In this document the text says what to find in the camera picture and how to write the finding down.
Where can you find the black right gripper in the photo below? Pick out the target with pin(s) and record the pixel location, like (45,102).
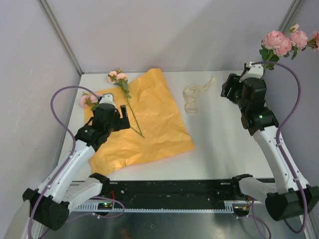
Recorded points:
(232,81)

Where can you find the grey slotted cable duct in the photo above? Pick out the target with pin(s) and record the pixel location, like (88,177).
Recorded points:
(208,206)

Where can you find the cream printed ribbon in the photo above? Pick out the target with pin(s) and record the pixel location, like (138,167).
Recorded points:
(191,94)

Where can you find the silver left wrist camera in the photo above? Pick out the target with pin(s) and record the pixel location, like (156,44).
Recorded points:
(107,98)

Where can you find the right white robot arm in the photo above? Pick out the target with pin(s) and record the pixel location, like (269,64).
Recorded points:
(292,195)

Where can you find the aluminium frame rail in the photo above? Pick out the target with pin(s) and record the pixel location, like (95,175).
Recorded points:
(52,20)

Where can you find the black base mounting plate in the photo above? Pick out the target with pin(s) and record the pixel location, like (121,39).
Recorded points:
(131,192)

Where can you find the orange flower bouquet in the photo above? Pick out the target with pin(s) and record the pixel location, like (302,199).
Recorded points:
(157,129)

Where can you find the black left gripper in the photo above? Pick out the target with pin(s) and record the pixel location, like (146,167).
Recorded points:
(121,123)

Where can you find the pink rose flower stem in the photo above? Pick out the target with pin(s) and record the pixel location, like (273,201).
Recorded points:
(277,44)

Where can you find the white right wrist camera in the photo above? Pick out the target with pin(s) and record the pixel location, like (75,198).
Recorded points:
(252,70)

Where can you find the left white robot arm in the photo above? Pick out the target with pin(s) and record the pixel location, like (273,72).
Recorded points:
(53,201)

